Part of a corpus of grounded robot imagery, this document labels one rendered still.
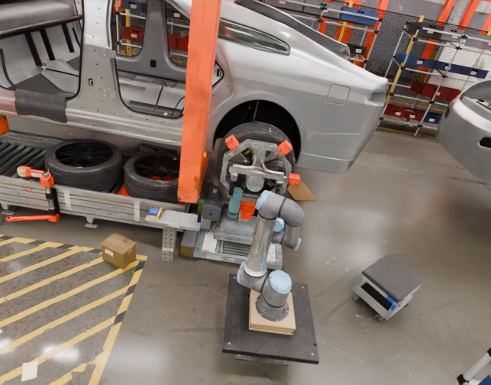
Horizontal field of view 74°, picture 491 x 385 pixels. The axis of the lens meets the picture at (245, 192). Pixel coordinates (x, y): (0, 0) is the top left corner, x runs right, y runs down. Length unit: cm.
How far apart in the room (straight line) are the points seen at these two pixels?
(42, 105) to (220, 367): 258
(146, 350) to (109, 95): 202
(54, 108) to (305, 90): 217
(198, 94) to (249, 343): 164
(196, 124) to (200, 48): 50
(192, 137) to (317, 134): 114
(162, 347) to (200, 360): 27
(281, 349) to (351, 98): 198
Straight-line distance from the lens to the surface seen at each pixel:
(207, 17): 223
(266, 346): 224
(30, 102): 350
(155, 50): 472
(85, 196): 316
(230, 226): 304
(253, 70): 279
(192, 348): 251
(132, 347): 252
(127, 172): 315
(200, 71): 229
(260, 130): 259
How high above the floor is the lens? 216
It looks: 33 degrees down
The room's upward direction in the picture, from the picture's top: 12 degrees clockwise
